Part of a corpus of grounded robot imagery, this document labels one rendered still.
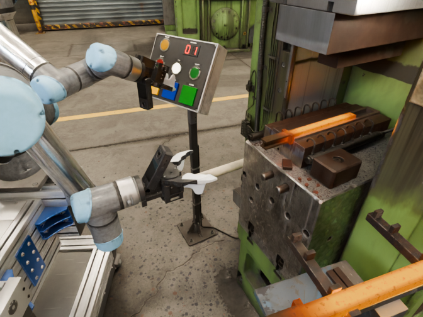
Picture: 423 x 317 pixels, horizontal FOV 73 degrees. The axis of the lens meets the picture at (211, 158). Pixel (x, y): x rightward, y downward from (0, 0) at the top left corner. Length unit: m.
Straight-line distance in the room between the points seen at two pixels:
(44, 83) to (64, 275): 1.05
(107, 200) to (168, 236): 1.23
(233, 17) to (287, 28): 4.89
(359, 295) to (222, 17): 5.42
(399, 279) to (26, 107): 0.69
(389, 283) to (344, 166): 0.38
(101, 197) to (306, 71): 0.85
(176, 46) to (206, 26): 4.44
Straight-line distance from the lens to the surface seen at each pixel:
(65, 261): 1.70
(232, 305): 1.66
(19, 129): 0.55
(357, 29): 0.87
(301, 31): 0.87
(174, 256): 1.83
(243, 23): 5.89
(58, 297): 1.60
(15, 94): 0.54
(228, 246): 1.86
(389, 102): 1.30
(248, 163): 1.09
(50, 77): 0.87
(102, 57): 0.87
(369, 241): 1.10
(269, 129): 1.03
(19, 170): 1.22
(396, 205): 0.97
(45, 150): 0.76
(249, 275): 1.57
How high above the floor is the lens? 1.47
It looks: 35 degrees down
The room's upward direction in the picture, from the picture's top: straight up
